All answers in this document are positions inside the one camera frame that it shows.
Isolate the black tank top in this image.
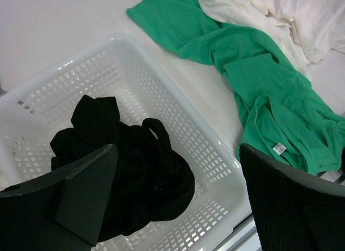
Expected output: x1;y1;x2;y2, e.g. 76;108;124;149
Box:
50;96;195;241

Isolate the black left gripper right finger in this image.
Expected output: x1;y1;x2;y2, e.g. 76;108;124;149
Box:
239;144;344;250

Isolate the white plastic laundry basket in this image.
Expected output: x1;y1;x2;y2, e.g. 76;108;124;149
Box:
1;34;251;250

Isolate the green tank top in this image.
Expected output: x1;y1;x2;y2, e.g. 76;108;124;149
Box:
127;0;344;175

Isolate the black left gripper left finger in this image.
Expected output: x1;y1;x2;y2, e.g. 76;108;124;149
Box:
1;145;118;250

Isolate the white tank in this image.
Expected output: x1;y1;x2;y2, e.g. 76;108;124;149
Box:
198;0;344;75

